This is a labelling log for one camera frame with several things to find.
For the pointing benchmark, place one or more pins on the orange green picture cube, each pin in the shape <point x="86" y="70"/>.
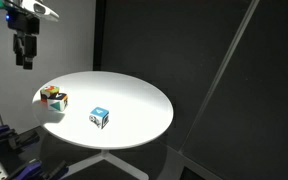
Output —
<point x="47" y="91"/>

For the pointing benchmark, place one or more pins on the blue topped patterned cube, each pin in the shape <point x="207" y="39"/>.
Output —
<point x="99" y="116"/>

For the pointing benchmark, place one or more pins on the purple clamp upper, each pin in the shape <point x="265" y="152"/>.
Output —
<point x="15" y="140"/>

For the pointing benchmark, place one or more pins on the purple clamp lower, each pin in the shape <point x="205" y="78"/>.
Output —
<point x="32" y="170"/>

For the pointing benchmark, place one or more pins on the purple clamp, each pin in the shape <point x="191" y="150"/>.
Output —
<point x="32" y="170"/>
<point x="15" y="140"/>

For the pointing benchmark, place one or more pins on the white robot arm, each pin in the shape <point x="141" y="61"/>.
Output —
<point x="34" y="7"/>

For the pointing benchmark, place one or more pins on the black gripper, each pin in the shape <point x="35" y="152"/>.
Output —
<point x="25" y="39"/>

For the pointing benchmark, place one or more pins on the black white teal cube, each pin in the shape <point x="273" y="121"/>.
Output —
<point x="57" y="102"/>

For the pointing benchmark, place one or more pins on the round white table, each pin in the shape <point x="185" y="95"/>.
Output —
<point x="138" y="113"/>

